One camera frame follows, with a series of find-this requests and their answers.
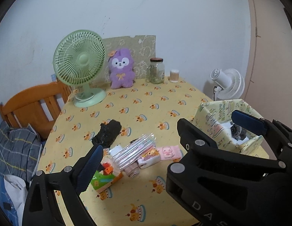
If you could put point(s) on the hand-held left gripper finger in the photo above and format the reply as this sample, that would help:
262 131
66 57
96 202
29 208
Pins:
91 169

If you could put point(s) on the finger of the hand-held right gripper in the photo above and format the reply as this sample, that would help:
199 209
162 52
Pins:
190 134
247 122

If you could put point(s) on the green and orange packet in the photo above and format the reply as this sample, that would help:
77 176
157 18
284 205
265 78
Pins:
106 179

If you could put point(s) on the yellow patterned storage box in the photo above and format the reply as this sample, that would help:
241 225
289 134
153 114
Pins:
208 120

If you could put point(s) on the pink pig-print packet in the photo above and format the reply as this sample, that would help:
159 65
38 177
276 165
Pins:
170 152

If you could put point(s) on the white tissue packet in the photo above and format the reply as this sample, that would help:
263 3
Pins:
115 150

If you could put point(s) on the black plastic bundle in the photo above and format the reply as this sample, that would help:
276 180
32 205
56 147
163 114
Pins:
108 131

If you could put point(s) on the clear plastic packet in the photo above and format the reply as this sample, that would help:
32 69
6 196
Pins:
134 150

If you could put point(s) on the cartoon-print tissue packet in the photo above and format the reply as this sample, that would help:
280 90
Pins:
148 159

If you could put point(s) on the dark fuzzy cloth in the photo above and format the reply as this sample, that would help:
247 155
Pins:
238 131

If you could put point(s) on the white standing fan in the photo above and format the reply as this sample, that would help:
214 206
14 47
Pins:
229 82

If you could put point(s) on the yellow cake-print tablecloth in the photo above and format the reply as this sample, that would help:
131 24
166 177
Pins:
148 103

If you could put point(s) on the cotton swab container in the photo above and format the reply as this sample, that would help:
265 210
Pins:
174 76

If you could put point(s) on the glass jar with brown lid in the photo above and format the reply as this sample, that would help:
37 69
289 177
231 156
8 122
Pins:
156 71

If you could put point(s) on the grey plaid pillow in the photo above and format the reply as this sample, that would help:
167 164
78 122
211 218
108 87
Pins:
16 146

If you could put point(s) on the white bedding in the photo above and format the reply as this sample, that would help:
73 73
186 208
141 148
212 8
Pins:
15 193

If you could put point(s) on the purple plush toy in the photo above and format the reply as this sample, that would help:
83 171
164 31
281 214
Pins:
121 75

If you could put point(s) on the wooden chair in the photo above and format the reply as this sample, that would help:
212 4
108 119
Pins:
30 101

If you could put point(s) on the blue bedsheet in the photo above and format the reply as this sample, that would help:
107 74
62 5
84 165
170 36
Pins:
2 193

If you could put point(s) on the olive patterned board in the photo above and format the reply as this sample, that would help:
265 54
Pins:
143 49

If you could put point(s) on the green desk fan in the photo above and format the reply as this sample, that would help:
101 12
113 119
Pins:
80 58

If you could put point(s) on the blue wall sticker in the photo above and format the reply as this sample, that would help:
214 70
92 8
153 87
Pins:
53 77

